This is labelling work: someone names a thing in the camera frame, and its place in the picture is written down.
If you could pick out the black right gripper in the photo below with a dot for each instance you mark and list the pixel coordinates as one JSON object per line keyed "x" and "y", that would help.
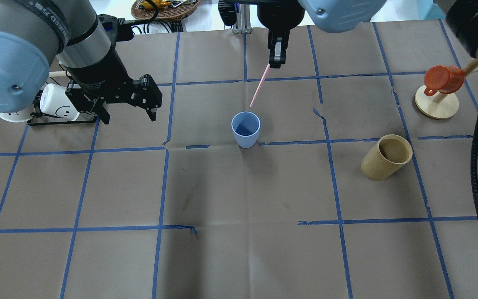
{"x": 279, "y": 15}

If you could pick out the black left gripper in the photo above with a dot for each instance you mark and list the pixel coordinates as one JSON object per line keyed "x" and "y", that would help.
{"x": 100, "y": 79}

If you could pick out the pink chopstick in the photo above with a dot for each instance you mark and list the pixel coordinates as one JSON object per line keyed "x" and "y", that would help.
{"x": 260, "y": 85}

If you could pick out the light blue plastic cup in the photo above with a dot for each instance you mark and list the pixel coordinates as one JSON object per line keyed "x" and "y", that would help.
{"x": 246, "y": 127}

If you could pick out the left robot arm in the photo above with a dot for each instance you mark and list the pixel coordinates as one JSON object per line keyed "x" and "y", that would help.
{"x": 35, "y": 32}

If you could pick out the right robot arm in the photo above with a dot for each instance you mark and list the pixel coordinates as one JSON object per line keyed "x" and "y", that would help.
{"x": 337, "y": 16}

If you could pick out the white smiley mug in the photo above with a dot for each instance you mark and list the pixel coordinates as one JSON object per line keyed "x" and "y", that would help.
{"x": 54, "y": 101}

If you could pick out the wicker basket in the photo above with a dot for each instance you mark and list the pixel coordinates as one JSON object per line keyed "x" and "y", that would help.
{"x": 168, "y": 10}

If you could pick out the white mug on rack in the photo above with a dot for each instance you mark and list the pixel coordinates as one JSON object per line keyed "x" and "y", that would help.
{"x": 19, "y": 116}

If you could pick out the bamboo cylinder holder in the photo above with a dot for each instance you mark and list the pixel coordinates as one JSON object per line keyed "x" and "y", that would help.
{"x": 388, "y": 155}

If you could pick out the red mug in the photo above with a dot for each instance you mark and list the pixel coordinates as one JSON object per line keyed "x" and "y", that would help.
{"x": 443, "y": 79}

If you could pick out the wooden mug stand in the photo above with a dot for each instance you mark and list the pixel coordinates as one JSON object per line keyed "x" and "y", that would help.
{"x": 441, "y": 106}

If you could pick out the aluminium frame post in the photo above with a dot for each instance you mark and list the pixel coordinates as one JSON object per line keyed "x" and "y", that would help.
{"x": 242, "y": 23}

